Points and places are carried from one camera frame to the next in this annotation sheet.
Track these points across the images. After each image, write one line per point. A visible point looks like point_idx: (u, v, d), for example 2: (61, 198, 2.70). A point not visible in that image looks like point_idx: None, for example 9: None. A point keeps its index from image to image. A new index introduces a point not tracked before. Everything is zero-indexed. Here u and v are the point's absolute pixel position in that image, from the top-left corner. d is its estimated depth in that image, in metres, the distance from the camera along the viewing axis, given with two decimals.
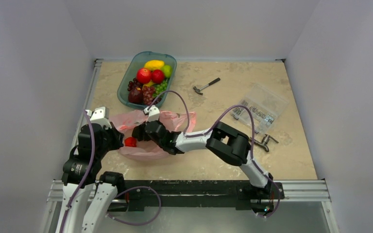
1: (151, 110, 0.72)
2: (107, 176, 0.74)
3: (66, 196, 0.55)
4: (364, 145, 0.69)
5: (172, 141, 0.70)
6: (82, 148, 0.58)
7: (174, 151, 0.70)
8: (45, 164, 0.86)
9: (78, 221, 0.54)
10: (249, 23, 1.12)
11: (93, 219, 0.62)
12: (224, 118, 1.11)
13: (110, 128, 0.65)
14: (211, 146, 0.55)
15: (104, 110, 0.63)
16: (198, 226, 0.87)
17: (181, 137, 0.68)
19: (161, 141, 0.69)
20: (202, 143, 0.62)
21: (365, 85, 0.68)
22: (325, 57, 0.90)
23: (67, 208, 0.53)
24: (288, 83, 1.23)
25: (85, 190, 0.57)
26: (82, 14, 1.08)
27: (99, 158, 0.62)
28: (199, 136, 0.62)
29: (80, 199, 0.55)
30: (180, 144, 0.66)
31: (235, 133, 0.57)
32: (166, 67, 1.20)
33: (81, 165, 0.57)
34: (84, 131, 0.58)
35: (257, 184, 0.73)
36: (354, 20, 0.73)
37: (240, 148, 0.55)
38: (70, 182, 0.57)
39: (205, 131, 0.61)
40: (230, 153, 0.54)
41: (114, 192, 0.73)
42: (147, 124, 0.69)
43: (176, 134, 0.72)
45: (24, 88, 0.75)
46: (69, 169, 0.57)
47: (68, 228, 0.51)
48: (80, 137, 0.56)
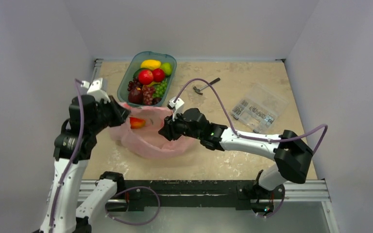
1: (177, 102, 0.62)
2: (108, 174, 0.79)
3: (58, 173, 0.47)
4: (363, 146, 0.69)
5: (214, 135, 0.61)
6: (74, 121, 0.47)
7: (212, 145, 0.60)
8: (44, 164, 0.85)
9: (74, 201, 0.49)
10: (249, 23, 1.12)
11: (91, 204, 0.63)
12: (224, 118, 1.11)
13: (110, 102, 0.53)
14: (283, 158, 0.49)
15: (101, 82, 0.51)
16: (199, 226, 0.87)
17: (229, 135, 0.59)
19: (200, 133, 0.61)
20: (262, 150, 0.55)
21: (365, 85, 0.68)
22: (325, 56, 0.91)
23: (59, 184, 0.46)
24: (287, 83, 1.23)
25: (79, 166, 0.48)
26: (82, 15, 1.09)
27: (95, 132, 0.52)
28: (262, 142, 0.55)
29: (74, 176, 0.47)
30: (228, 143, 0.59)
31: (304, 148, 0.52)
32: (166, 65, 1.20)
33: (74, 139, 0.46)
34: (75, 101, 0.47)
35: (263, 186, 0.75)
36: (354, 19, 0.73)
37: (307, 165, 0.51)
38: (61, 157, 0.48)
39: (273, 140, 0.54)
40: (300, 170, 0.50)
41: (114, 188, 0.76)
42: (187, 113, 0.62)
43: (218, 126, 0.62)
45: (24, 87, 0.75)
46: (60, 143, 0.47)
47: (61, 208, 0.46)
48: (69, 108, 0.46)
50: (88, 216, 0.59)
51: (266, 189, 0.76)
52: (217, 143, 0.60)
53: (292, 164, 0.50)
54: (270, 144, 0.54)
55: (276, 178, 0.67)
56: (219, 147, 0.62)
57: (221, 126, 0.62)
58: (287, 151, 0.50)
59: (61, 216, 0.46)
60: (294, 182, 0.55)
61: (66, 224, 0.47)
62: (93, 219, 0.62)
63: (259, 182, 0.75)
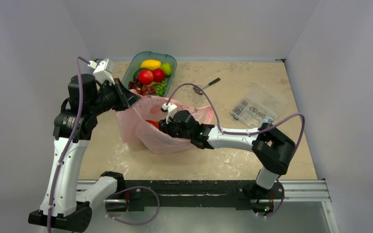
1: (169, 106, 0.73)
2: (109, 174, 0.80)
3: (59, 151, 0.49)
4: (364, 146, 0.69)
5: (202, 134, 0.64)
6: (74, 102, 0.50)
7: (201, 144, 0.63)
8: (44, 164, 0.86)
9: (74, 180, 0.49)
10: (249, 23, 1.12)
11: (93, 193, 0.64)
12: (224, 119, 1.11)
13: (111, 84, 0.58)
14: (261, 149, 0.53)
15: (108, 62, 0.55)
16: (199, 226, 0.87)
17: (215, 132, 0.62)
19: (190, 133, 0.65)
20: (244, 144, 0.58)
21: (365, 85, 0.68)
22: (325, 56, 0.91)
23: (59, 163, 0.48)
24: (287, 83, 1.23)
25: (79, 144, 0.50)
26: (82, 15, 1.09)
27: (94, 112, 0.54)
28: (243, 136, 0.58)
29: (74, 155, 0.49)
30: (214, 140, 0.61)
31: (284, 140, 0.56)
32: (166, 65, 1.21)
33: (73, 118, 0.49)
34: (74, 81, 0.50)
35: (262, 185, 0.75)
36: (354, 19, 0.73)
37: (288, 155, 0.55)
38: (61, 136, 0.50)
39: (251, 132, 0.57)
40: (279, 160, 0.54)
41: (114, 186, 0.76)
42: (177, 114, 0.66)
43: (207, 126, 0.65)
45: (24, 87, 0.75)
46: (61, 122, 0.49)
47: (61, 187, 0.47)
48: (69, 88, 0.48)
50: (89, 201, 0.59)
51: (266, 187, 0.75)
52: (206, 142, 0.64)
53: (270, 155, 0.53)
54: (249, 137, 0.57)
55: (270, 174, 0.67)
56: (209, 146, 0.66)
57: (209, 126, 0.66)
58: (265, 142, 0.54)
59: (61, 195, 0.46)
60: (277, 173, 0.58)
61: (66, 204, 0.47)
62: (94, 207, 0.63)
63: (257, 181, 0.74)
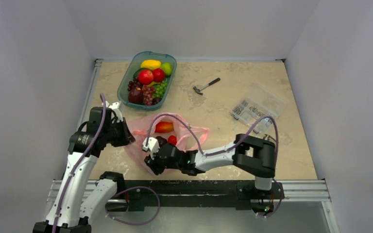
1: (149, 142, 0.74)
2: (108, 175, 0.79)
3: (71, 164, 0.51)
4: (363, 146, 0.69)
5: (190, 162, 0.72)
6: (91, 124, 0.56)
7: (193, 172, 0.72)
8: (45, 164, 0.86)
9: (81, 194, 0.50)
10: (249, 23, 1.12)
11: (91, 205, 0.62)
12: (224, 119, 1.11)
13: (120, 121, 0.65)
14: (241, 162, 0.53)
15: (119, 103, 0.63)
16: (198, 227, 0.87)
17: (200, 158, 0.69)
19: (178, 164, 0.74)
20: (226, 160, 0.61)
21: (366, 85, 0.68)
22: (325, 56, 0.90)
23: (71, 174, 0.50)
24: (288, 83, 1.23)
25: (90, 159, 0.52)
26: (82, 15, 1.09)
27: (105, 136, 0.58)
28: (222, 153, 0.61)
29: (84, 168, 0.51)
30: (200, 165, 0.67)
31: (261, 143, 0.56)
32: (166, 65, 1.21)
33: (88, 136, 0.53)
34: (97, 108, 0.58)
35: (262, 188, 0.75)
36: (355, 19, 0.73)
37: (270, 158, 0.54)
38: (75, 151, 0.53)
39: (228, 148, 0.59)
40: (263, 166, 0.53)
41: (114, 189, 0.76)
42: (161, 151, 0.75)
43: (193, 153, 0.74)
45: (24, 87, 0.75)
46: (76, 139, 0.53)
47: (69, 198, 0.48)
48: (92, 111, 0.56)
50: (88, 216, 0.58)
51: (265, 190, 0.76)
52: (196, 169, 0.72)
53: (251, 162, 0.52)
54: (228, 153, 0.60)
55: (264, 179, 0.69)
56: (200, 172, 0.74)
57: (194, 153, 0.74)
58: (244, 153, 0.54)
59: (68, 205, 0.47)
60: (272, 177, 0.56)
61: (71, 215, 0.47)
62: (93, 220, 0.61)
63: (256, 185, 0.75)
